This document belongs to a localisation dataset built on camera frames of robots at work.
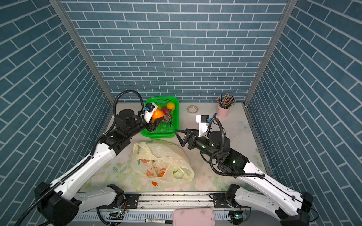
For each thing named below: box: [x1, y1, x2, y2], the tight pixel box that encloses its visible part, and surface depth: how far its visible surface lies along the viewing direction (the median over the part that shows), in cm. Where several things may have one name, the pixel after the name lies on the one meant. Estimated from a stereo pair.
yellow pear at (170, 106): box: [166, 102, 175, 112], surface depth 114 cm
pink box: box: [172, 207, 216, 226], surface depth 69 cm
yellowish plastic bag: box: [130, 139, 195, 188], surface depth 77 cm
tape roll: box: [187, 105, 198, 114], surface depth 118 cm
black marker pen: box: [144, 218, 173, 224], surface depth 69 cm
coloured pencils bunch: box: [216, 93, 237, 109], surface depth 107 cm
